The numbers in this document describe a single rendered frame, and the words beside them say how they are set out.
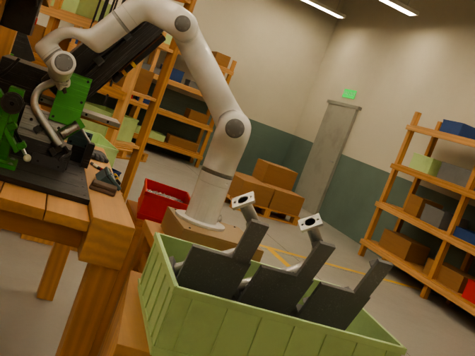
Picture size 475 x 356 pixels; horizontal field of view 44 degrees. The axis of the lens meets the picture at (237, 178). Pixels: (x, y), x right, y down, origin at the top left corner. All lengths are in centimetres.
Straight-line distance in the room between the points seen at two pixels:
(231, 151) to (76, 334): 79
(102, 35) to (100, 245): 72
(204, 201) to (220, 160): 16
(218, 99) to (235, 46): 1002
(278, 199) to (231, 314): 741
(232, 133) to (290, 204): 692
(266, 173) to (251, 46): 396
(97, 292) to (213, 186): 53
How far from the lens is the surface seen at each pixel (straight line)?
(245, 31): 1218
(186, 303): 133
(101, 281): 195
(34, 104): 240
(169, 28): 203
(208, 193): 207
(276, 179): 908
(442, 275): 754
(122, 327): 146
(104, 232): 189
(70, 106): 244
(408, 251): 807
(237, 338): 139
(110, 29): 212
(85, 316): 200
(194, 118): 1143
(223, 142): 202
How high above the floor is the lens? 137
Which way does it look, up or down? 6 degrees down
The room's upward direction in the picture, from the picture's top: 21 degrees clockwise
